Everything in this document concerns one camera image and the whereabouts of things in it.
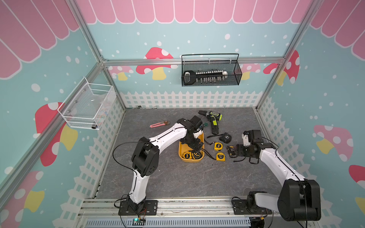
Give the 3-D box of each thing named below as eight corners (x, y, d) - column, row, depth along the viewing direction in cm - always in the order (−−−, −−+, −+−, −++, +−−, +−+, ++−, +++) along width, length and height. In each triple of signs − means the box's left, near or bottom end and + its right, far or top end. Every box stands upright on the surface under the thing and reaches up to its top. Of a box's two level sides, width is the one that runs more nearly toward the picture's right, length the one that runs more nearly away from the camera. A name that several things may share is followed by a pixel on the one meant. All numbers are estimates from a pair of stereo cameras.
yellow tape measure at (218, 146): (214, 151, 97) (215, 149, 95) (213, 144, 101) (214, 142, 99) (222, 151, 97) (223, 149, 95) (221, 144, 101) (222, 142, 99)
